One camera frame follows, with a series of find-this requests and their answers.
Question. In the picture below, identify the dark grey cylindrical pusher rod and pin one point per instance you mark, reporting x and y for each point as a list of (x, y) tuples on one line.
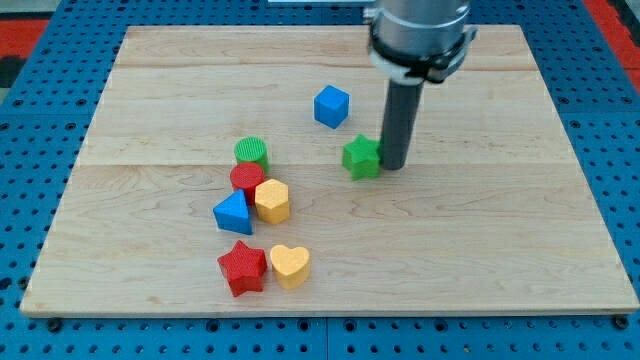
[(400, 111)]

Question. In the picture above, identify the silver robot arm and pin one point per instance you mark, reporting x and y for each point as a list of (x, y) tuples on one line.
[(413, 42)]

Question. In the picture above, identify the green star block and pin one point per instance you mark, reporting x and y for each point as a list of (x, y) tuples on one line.
[(360, 157)]

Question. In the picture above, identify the red star block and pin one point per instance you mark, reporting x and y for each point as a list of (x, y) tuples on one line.
[(243, 268)]

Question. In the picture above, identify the blue cube block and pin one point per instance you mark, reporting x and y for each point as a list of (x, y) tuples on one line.
[(331, 106)]

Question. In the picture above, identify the green cylinder block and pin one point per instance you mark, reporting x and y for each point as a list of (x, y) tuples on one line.
[(252, 149)]

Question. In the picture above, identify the yellow hexagon block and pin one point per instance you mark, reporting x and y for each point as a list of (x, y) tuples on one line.
[(272, 201)]

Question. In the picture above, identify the red cylinder block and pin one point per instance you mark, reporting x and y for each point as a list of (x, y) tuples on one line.
[(247, 176)]

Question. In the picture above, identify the light wooden board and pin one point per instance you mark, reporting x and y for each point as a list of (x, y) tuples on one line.
[(490, 216)]

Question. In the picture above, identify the yellow heart block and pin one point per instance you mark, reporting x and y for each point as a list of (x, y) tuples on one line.
[(291, 266)]

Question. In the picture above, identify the blue triangle block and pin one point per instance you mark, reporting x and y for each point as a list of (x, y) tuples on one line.
[(232, 214)]

